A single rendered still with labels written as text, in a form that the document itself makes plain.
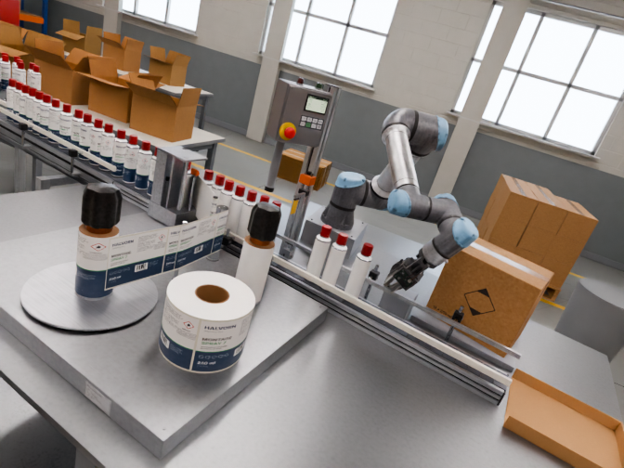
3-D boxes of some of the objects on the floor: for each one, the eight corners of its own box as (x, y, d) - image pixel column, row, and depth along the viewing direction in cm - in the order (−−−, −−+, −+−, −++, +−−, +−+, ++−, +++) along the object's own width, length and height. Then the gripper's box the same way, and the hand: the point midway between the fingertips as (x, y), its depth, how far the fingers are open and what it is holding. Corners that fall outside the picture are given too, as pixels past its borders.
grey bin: (543, 366, 311) (587, 295, 288) (536, 335, 352) (572, 270, 329) (611, 395, 300) (661, 323, 277) (594, 359, 342) (637, 294, 318)
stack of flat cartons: (271, 175, 568) (277, 152, 556) (284, 168, 616) (290, 148, 604) (317, 190, 558) (323, 168, 546) (326, 183, 606) (332, 162, 594)
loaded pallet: (555, 303, 429) (601, 222, 395) (474, 271, 446) (511, 192, 412) (536, 261, 537) (571, 195, 504) (471, 238, 554) (500, 172, 521)
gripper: (414, 250, 124) (367, 286, 137) (435, 275, 123) (385, 308, 136) (423, 240, 131) (377, 276, 144) (443, 264, 130) (395, 297, 143)
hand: (387, 286), depth 141 cm, fingers closed
